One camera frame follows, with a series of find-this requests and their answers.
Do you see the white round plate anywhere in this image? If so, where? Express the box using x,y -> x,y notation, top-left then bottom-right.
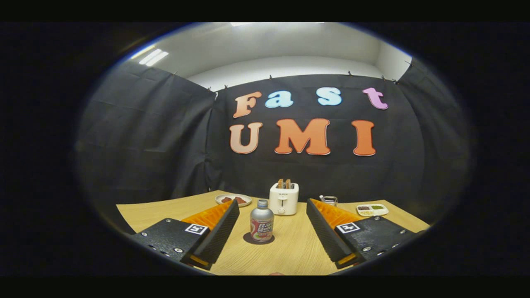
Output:
215,194 -> 252,207

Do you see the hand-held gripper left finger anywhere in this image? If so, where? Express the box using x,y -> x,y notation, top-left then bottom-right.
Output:
132,199 -> 241,271

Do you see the silver juice bottle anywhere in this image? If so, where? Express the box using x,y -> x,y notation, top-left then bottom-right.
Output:
250,199 -> 275,242

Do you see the white toaster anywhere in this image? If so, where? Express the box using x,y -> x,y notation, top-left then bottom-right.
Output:
269,183 -> 299,216

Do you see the white divided condiment dish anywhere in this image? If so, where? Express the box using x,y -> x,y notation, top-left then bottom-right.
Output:
357,203 -> 389,217

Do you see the wooden table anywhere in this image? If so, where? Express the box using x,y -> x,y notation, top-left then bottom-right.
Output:
116,190 -> 431,276

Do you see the dark brown round coaster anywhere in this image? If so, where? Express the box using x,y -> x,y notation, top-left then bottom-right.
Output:
243,232 -> 275,245

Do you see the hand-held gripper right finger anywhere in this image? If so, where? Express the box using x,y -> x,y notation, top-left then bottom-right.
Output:
306,198 -> 419,270

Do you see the black backdrop cloth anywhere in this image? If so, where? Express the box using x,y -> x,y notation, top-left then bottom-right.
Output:
76,58 -> 472,232

